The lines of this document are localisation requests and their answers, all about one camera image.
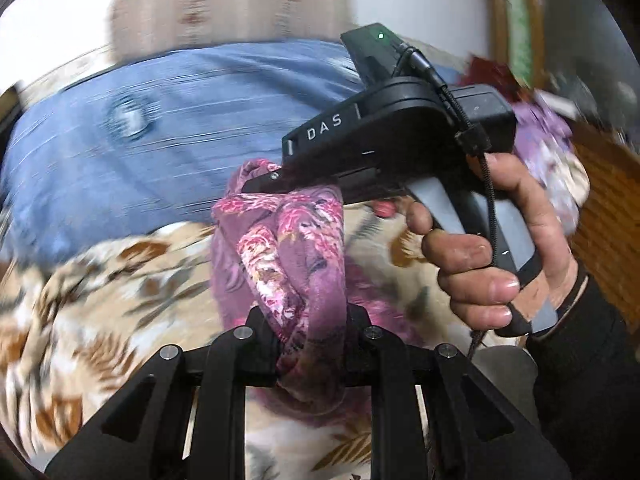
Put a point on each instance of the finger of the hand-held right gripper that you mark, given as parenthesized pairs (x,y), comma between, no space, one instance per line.
(267,181)

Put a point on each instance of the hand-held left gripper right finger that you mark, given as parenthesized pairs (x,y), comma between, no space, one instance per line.
(357,345)

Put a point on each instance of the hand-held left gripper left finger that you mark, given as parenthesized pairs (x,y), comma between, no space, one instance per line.
(260,345)

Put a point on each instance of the purple floral shirt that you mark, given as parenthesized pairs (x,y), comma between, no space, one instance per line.
(300,260)

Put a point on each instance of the person's right forearm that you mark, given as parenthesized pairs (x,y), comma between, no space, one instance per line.
(585,385)

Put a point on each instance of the person's right hand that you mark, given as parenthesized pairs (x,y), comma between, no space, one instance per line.
(550,240)

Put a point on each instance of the blue plaid quilt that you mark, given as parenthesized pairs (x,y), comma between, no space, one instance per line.
(150,160)

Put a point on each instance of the lilac flowered cloth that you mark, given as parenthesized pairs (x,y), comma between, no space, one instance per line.
(545,135)

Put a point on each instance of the grey round seat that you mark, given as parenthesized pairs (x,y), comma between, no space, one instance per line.
(505,380)

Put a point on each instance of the beige leaf-print blanket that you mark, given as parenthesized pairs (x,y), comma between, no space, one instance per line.
(100,300)

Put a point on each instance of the striped floral pillow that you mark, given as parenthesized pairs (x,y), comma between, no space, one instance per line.
(225,10)

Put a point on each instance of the brown wooden cabinet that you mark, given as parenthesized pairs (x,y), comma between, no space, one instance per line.
(610,210)

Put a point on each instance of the wooden frame with green panel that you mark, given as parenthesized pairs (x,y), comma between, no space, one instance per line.
(517,20)

